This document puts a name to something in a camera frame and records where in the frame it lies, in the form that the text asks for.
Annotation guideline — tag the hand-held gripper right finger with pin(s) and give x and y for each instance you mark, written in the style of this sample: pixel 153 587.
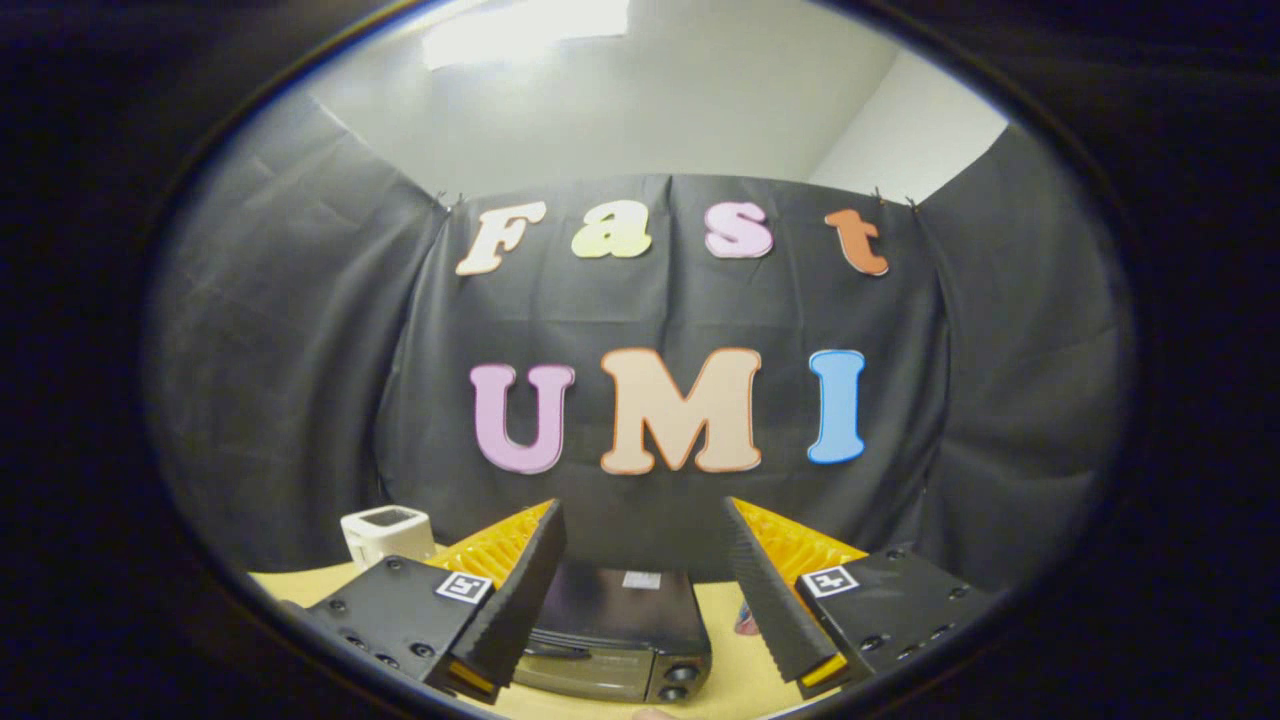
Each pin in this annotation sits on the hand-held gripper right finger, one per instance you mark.
pixel 775 600

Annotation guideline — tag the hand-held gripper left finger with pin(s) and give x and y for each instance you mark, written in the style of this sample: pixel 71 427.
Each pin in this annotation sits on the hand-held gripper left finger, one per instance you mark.
pixel 515 600

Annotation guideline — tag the black toaster oven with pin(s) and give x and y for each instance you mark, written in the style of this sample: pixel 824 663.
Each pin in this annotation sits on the black toaster oven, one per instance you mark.
pixel 620 610

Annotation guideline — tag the white pop-up toaster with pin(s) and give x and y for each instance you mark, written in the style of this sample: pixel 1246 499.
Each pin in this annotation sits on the white pop-up toaster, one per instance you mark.
pixel 385 535

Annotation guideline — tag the pink and white bottle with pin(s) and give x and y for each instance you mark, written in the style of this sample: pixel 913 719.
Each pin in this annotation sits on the pink and white bottle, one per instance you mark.
pixel 747 622

